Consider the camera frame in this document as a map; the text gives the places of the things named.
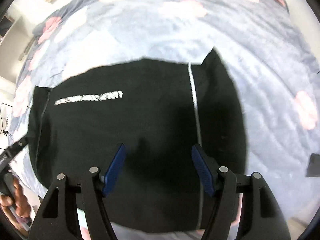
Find black hooded jacket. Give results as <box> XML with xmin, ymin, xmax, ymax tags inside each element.
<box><xmin>28</xmin><ymin>50</ymin><xmax>246</xmax><ymax>233</ymax></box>

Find person's left hand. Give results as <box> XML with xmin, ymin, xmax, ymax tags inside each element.
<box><xmin>1</xmin><ymin>177</ymin><xmax>31</xmax><ymax>235</ymax></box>

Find white sketch poster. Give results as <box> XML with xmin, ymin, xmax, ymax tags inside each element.
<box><xmin>0</xmin><ymin>102</ymin><xmax>12</xmax><ymax>134</ymax></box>

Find grey floral bed quilt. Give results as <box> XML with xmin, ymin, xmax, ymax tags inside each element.
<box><xmin>9</xmin><ymin>0</ymin><xmax>319</xmax><ymax>239</ymax></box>

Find white wall shelf unit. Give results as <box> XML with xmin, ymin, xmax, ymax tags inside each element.
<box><xmin>1</xmin><ymin>12</ymin><xmax>34</xmax><ymax>83</ymax></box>

